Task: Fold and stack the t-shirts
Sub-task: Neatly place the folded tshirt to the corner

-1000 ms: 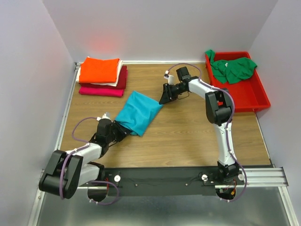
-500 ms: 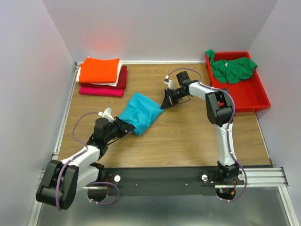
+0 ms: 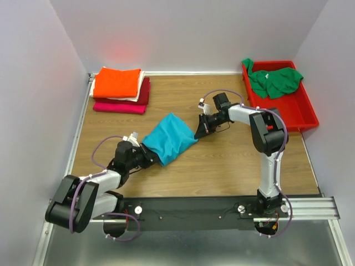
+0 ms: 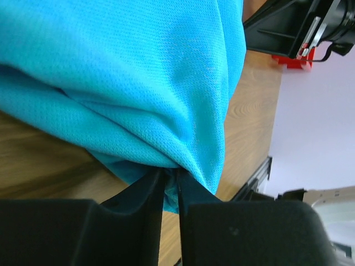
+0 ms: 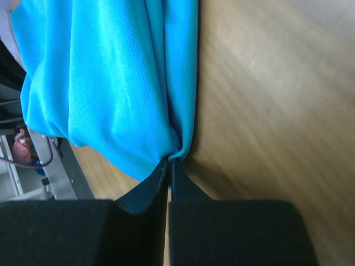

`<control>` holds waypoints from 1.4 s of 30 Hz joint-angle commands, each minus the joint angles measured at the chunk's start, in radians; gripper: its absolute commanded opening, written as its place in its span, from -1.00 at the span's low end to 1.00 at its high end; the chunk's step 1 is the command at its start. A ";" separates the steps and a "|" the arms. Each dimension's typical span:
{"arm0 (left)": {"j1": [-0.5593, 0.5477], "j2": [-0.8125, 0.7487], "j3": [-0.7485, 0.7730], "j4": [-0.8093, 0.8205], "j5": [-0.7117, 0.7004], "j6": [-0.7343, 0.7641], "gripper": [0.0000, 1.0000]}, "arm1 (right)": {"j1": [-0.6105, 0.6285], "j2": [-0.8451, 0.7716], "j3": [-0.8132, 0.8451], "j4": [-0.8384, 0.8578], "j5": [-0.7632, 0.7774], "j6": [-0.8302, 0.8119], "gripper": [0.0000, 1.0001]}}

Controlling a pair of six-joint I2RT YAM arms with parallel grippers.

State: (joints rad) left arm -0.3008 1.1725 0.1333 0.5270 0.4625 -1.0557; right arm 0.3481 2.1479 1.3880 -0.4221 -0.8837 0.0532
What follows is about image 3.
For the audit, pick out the folded white t shirt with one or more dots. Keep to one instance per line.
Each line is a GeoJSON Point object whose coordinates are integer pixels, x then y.
{"type": "Point", "coordinates": [140, 83]}

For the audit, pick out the red plastic bin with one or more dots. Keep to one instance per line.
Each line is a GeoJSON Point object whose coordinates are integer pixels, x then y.
{"type": "Point", "coordinates": [295, 109]}

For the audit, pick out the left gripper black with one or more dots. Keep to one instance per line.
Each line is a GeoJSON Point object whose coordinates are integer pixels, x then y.
{"type": "Point", "coordinates": [150, 157]}

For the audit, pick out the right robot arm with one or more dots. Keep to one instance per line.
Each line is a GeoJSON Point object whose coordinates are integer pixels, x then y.
{"type": "Point", "coordinates": [269, 137]}

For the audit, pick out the folded dark red t shirt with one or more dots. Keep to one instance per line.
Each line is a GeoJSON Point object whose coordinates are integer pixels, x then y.
{"type": "Point", "coordinates": [143, 98]}

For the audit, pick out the green t shirt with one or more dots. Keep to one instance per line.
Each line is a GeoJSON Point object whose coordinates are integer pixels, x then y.
{"type": "Point", "coordinates": [272, 84]}

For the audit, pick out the teal blue t shirt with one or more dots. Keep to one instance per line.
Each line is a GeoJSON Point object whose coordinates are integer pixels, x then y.
{"type": "Point", "coordinates": [169, 139]}

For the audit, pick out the folded orange t shirt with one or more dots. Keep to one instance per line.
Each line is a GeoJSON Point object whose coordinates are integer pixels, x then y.
{"type": "Point", "coordinates": [116, 83]}

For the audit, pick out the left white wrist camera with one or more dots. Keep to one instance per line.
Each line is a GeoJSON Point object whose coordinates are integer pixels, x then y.
{"type": "Point", "coordinates": [132, 138]}

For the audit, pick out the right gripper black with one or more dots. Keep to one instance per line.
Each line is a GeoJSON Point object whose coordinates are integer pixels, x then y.
{"type": "Point", "coordinates": [203, 127]}

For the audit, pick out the aluminium frame rail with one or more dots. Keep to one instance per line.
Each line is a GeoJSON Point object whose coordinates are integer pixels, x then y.
{"type": "Point", "coordinates": [299, 208]}

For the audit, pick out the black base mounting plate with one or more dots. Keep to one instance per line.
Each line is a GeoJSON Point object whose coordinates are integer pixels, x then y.
{"type": "Point", "coordinates": [197, 213]}

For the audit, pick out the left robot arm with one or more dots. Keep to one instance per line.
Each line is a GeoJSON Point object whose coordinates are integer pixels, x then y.
{"type": "Point", "coordinates": [80, 199]}

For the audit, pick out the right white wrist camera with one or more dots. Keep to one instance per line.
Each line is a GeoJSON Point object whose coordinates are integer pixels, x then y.
{"type": "Point", "coordinates": [206, 108]}

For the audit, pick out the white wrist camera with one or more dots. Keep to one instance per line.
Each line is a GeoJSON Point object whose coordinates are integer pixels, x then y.
{"type": "Point", "coordinates": [206, 108]}
{"type": "Point", "coordinates": [132, 138]}

